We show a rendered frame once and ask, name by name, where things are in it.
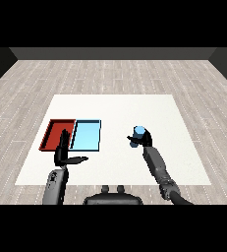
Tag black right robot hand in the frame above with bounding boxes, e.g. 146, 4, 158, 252
126, 127, 153, 150

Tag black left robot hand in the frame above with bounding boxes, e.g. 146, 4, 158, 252
53, 128, 89, 168

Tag small blue can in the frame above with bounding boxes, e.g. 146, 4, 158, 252
133, 125, 146, 140

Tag red shallow open box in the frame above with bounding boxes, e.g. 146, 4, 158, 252
38, 118, 77, 153

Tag light blue shallow open box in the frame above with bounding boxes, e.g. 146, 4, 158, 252
69, 119, 102, 153

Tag dark grey robot body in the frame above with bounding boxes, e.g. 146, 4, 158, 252
83, 185, 144, 206

